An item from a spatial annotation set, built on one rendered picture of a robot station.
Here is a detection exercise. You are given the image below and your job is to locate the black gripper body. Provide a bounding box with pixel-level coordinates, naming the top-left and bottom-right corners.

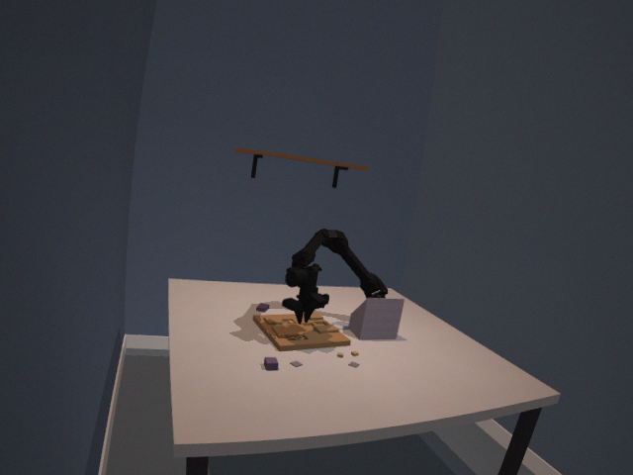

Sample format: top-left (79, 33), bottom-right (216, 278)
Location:
top-left (282, 285), bottom-right (318, 311)

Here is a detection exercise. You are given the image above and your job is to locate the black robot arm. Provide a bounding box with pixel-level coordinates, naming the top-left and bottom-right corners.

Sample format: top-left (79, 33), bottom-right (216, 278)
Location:
top-left (285, 229), bottom-right (388, 309)

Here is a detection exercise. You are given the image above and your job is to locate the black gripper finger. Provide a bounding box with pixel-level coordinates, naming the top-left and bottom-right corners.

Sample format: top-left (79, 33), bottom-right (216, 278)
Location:
top-left (294, 308), bottom-right (306, 325)
top-left (304, 304), bottom-right (315, 323)

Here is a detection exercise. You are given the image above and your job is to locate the orange square puzzle board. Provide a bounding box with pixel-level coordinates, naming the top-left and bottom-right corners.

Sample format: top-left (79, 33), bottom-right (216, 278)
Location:
top-left (252, 312), bottom-right (351, 351)

